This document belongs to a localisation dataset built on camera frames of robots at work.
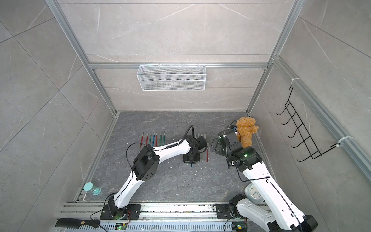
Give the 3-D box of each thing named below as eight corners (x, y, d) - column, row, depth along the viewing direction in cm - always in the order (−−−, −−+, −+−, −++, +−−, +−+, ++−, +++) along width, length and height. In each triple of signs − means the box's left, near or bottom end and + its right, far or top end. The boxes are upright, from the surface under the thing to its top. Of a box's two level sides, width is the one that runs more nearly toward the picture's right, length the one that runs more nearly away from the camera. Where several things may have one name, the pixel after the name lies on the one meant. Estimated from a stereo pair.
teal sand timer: (91, 195, 81) (81, 190, 73) (94, 187, 84) (85, 181, 76) (99, 195, 81) (90, 190, 73) (102, 187, 84) (93, 181, 76)
